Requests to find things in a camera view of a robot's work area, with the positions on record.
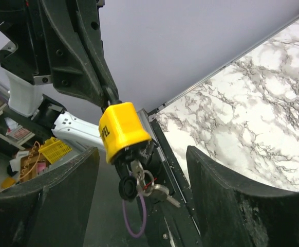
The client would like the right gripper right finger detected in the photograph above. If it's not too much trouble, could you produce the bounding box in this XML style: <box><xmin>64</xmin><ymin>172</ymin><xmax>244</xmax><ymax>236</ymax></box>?
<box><xmin>186</xmin><ymin>146</ymin><xmax>299</xmax><ymax>246</ymax></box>

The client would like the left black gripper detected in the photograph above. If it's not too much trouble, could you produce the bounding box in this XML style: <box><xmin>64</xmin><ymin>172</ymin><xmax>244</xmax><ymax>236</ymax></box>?
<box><xmin>0</xmin><ymin>0</ymin><xmax>119</xmax><ymax>108</ymax></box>

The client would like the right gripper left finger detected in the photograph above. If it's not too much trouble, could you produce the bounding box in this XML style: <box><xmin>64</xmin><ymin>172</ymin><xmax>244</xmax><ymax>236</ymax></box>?
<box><xmin>0</xmin><ymin>148</ymin><xmax>100</xmax><ymax>246</ymax></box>

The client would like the yellow padlock with keys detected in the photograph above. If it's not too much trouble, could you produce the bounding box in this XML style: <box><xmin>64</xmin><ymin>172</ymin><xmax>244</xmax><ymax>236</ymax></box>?
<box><xmin>98</xmin><ymin>87</ymin><xmax>181</xmax><ymax>208</ymax></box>

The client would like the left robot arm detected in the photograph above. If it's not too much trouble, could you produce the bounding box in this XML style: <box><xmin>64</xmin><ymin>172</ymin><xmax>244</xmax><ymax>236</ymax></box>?
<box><xmin>0</xmin><ymin>0</ymin><xmax>120</xmax><ymax>148</ymax></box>

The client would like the yellow plastic basket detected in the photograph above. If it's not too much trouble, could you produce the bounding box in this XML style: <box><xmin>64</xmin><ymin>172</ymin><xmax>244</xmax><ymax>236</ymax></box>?
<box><xmin>39</xmin><ymin>137</ymin><xmax>72</xmax><ymax>164</ymax></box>

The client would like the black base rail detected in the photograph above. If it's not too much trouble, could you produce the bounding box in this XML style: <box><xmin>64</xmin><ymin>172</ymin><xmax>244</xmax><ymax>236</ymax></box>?
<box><xmin>138</xmin><ymin>110</ymin><xmax>202</xmax><ymax>246</ymax></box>

